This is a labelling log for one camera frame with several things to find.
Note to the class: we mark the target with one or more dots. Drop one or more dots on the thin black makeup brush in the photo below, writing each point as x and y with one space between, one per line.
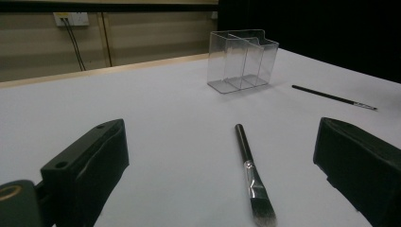
331 96

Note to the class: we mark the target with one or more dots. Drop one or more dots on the thick black makeup brush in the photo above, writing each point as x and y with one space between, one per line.
252 170

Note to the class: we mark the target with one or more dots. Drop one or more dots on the white wall socket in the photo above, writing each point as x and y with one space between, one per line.
72 19

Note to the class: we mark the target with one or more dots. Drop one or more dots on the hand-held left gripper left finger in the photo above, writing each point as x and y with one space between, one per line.
85 176

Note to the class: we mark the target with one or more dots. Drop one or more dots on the black curtain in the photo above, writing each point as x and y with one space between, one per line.
315 28

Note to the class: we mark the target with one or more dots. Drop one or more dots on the clear acrylic organizer box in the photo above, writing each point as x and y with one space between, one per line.
242 60

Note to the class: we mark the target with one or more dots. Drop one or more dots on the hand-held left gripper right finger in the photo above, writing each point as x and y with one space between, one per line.
362 170

